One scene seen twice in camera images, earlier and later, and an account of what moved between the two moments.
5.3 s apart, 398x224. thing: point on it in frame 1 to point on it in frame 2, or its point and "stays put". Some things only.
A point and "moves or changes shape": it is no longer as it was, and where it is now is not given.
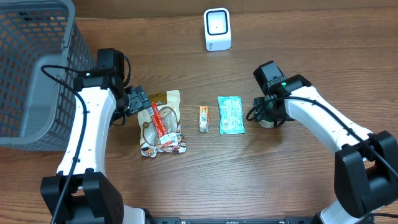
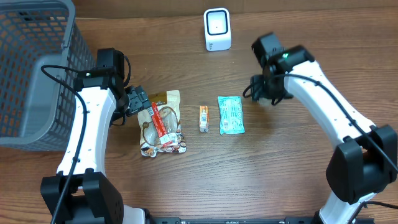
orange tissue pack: x=204 y=126 stays put
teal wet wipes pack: x=231 y=114 stays put
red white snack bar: x=165 y=139 stays put
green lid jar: x=267 y=123 moves or changes shape
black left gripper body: x=140 y=101 stays put
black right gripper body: x=261 y=111 to x=259 y=90
